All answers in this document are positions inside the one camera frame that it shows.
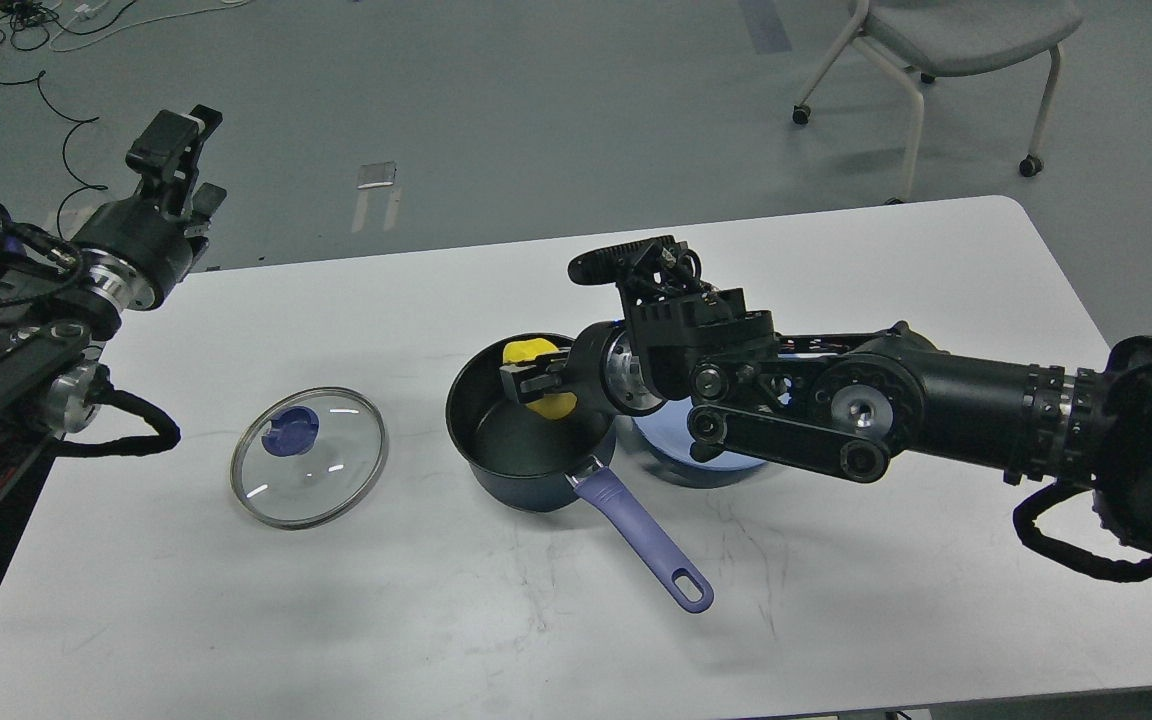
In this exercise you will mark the dark pot with purple handle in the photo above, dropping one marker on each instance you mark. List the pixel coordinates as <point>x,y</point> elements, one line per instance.
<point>540,465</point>

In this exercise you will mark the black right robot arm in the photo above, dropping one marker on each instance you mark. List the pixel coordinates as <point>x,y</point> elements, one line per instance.
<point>843,405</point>

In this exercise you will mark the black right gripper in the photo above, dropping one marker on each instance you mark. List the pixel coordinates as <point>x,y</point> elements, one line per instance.
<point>600,370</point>

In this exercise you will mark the grey office chair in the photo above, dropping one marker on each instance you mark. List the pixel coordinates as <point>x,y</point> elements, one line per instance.
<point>917,42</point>

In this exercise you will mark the blue round plate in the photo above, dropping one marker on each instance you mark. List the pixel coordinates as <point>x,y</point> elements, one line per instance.
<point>666,434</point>

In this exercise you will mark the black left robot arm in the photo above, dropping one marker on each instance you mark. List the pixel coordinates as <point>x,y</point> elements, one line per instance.
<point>62,299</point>

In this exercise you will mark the grey floor tape patch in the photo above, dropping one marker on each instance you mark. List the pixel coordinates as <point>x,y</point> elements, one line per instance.
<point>381,174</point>

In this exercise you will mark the glass lid with purple knob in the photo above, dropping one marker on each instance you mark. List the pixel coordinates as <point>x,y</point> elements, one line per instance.
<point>310,458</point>

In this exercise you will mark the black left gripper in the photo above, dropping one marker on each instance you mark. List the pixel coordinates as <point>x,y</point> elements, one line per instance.
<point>136,251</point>

